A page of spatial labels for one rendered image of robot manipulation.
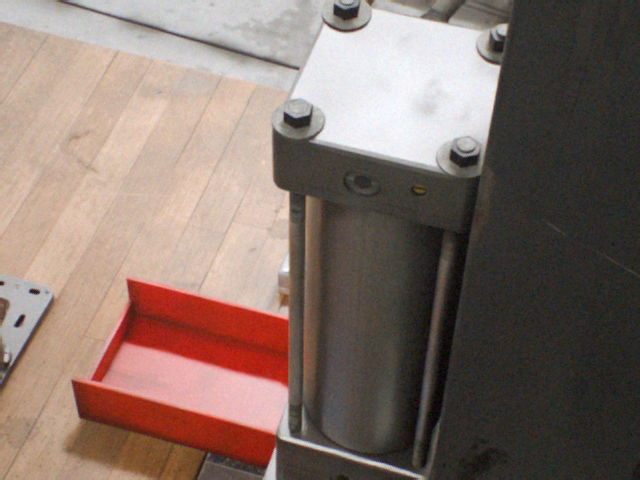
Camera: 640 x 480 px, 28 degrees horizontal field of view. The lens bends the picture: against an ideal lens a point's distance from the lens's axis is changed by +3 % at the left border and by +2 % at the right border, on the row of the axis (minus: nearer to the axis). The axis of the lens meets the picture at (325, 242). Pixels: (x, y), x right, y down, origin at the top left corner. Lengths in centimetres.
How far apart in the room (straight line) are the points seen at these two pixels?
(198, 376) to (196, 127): 33
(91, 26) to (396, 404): 231
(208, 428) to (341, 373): 47
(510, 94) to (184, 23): 248
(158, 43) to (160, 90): 143
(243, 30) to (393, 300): 232
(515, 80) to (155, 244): 87
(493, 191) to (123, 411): 70
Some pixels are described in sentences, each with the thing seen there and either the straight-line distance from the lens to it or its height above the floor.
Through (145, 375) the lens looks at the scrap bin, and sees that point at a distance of 119.
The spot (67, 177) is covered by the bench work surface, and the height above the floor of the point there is 90.
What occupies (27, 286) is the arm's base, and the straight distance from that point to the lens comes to 126.
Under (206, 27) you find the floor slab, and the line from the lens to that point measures 290.
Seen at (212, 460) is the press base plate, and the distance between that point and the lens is 114.
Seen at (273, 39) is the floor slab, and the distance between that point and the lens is 287.
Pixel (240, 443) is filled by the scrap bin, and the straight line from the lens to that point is 111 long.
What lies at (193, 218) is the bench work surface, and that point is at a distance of 131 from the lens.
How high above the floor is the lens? 188
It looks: 50 degrees down
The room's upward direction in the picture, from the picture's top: 2 degrees clockwise
